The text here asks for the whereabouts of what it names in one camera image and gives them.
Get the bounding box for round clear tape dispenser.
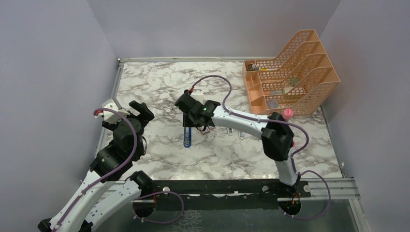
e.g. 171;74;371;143
266;99;279;109

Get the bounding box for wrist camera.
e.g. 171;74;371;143
102;99;130;124
191;89;204;104

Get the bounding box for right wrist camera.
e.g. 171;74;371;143
191;89;204;104

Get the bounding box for pink capped pen tube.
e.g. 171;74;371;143
282;108;294;121

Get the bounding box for blue stapler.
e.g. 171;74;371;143
183;127;192;148

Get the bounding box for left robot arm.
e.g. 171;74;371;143
37;99;155;232

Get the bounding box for pink eraser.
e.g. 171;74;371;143
227;128;234;135

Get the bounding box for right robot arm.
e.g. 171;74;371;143
175;91;300;197

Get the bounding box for orange desk organizer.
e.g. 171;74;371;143
242;29;340;116

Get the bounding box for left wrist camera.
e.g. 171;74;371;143
102;99;130;124

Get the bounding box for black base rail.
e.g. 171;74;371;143
132;179;311;211

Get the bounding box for red white staple box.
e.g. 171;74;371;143
201;127;210;134

